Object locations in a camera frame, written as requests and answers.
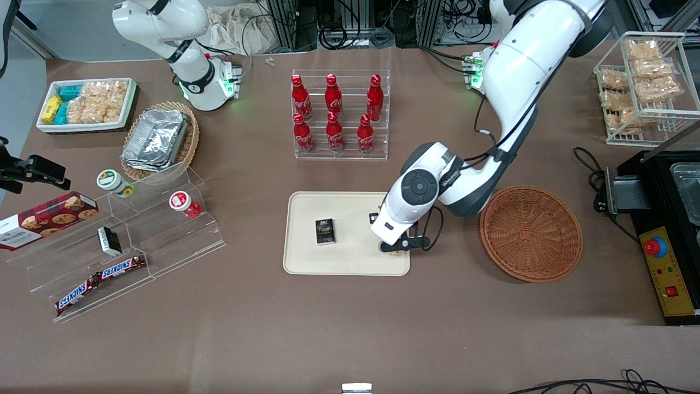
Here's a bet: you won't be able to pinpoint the cream plastic tray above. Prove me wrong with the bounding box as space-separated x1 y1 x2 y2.
283 191 411 276

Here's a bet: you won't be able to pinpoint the round brown wicker basket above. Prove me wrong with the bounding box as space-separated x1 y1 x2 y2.
480 186 584 283

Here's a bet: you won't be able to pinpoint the oval tan wicker basket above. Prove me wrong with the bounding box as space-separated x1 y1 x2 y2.
120 101 200 182

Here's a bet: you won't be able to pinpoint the small black card box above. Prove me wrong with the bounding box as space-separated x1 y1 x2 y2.
315 218 336 246

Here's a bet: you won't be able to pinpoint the red cola bottle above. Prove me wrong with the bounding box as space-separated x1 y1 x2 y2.
325 74 344 122
366 74 385 122
357 114 376 155
293 113 316 154
291 74 313 121
325 111 346 153

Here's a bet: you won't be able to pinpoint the clear acrylic bottle rack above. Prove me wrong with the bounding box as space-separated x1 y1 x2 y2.
291 69 392 161

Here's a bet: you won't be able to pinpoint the red lid cup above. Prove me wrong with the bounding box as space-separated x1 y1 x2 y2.
169 191 202 219

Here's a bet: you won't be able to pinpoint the clear acrylic stepped display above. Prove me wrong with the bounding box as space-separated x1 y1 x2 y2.
7 161 228 324

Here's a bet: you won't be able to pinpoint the aluminium foil container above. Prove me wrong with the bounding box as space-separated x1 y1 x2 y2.
121 109 190 172

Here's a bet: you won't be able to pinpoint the beige cloth bag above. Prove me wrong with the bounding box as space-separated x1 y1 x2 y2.
203 4 275 56

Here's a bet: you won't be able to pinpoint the clear bag of pastry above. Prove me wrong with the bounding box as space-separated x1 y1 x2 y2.
599 90 638 111
634 77 682 104
609 109 658 135
631 59 675 80
599 69 631 91
626 39 663 61

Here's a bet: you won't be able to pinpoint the snickers chocolate bar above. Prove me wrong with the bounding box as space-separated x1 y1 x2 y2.
98 254 148 281
55 275 102 317

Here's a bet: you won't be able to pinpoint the black machine housing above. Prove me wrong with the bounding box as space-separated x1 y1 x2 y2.
604 150 700 327

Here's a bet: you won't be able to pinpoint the green lid cup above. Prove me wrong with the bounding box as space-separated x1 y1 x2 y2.
97 169 136 199

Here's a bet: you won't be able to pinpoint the small black white box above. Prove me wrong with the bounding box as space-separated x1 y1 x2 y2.
97 227 123 257

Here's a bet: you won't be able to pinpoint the white rectangular snack bin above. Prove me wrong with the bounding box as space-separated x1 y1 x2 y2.
36 78 138 134

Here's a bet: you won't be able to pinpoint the yellow emergency stop box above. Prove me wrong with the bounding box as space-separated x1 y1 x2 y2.
639 225 697 318

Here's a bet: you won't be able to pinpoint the clear plastic container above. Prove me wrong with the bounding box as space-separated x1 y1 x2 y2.
669 162 700 212

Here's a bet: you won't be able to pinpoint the clear bag of crackers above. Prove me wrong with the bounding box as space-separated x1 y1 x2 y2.
81 80 130 105
66 96 123 125

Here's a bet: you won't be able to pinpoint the red tartan cookie box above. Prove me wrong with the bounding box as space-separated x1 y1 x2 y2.
0 192 100 252

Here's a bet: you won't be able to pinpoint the yellow snack packet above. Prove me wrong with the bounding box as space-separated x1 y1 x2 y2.
41 94 64 125

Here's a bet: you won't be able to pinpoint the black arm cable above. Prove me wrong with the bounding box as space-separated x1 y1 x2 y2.
420 94 540 252

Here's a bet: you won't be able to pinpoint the black base cables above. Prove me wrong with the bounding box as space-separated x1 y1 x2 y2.
420 45 477 76

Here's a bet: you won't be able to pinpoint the aluminium frame post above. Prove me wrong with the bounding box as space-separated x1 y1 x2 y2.
266 0 299 53
416 0 443 48

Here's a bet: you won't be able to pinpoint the black table cable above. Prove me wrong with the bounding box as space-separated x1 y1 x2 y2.
573 147 641 245

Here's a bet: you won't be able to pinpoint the black floor cable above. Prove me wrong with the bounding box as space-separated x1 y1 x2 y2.
507 369 700 394

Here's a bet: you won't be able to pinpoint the white wire rack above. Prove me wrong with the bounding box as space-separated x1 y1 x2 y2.
593 32 700 147

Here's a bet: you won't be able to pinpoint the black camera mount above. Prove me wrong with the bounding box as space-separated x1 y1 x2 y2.
0 137 72 194

